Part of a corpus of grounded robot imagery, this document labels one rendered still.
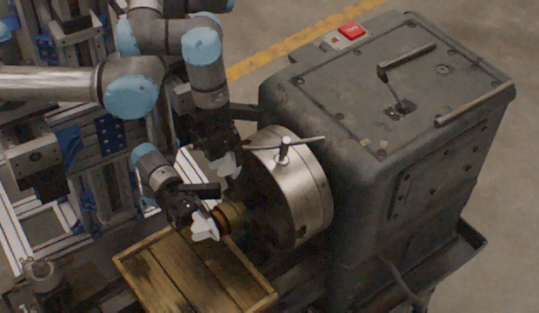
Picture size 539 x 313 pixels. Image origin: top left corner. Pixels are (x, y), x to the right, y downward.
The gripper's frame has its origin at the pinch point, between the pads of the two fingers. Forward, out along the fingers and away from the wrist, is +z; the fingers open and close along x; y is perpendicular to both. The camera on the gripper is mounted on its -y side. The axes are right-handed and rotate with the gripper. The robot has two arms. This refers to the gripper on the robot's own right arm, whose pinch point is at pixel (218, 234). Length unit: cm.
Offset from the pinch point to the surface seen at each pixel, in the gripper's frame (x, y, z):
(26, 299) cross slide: -12, 45, -18
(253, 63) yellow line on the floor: -108, -118, -148
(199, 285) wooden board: -19.7, 6.1, -0.8
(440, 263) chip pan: -54, -75, 20
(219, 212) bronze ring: 3.2, -2.8, -3.5
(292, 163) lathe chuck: 14.6, -21.2, 1.5
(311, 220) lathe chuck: 3.3, -20.2, 11.6
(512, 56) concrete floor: -109, -244, -71
